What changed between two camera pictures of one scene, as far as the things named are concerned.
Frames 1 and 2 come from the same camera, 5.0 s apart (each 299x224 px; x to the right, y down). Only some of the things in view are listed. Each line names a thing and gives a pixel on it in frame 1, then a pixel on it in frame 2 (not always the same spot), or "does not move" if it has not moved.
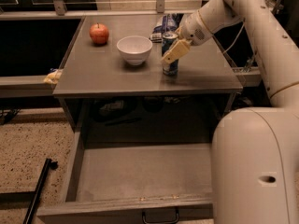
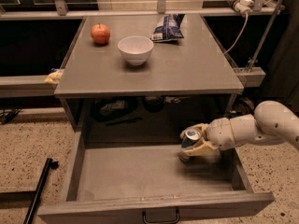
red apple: (99, 34) does not move
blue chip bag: (167, 24) does not move
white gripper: (193, 30) -> (219, 133)
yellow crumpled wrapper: (53, 77) does not move
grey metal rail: (25, 87) does not move
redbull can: (170, 69) -> (191, 137)
